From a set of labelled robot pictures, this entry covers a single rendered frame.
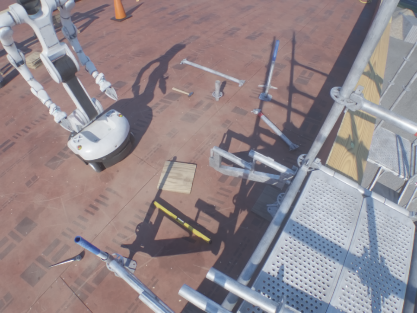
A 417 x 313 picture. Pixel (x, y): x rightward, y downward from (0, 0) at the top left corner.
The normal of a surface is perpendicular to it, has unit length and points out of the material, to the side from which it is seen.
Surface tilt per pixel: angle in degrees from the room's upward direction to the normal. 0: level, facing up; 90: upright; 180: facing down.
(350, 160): 0
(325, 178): 0
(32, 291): 0
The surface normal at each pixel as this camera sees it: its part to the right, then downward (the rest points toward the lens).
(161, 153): 0.00, -0.60
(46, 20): 0.80, 0.54
